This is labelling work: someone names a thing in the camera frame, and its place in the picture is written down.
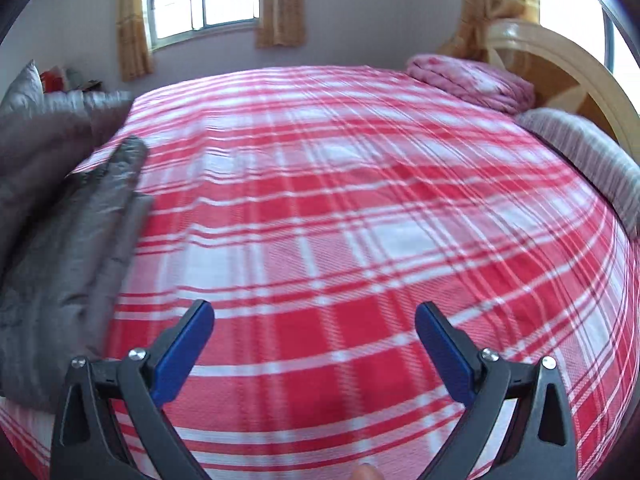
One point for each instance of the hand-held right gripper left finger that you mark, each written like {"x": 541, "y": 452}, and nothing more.
{"x": 182, "y": 355}

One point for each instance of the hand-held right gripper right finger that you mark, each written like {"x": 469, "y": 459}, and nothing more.
{"x": 447, "y": 357}

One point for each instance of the grey puffer jacket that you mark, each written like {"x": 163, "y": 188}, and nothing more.
{"x": 50, "y": 210}

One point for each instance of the person's right hand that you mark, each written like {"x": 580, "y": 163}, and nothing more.
{"x": 366, "y": 473}

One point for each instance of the red plaid bed sheet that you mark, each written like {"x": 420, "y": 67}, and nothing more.
{"x": 325, "y": 210}

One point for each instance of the striped pillow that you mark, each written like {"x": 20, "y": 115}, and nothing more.
{"x": 585, "y": 150}

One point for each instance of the pink folded blanket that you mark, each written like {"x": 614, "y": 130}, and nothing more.
{"x": 465, "y": 77}

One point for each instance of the red gift box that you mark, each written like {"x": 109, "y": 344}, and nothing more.
{"x": 51, "y": 81}

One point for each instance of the cream wooden headboard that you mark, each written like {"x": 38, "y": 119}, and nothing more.
{"x": 550, "y": 45}

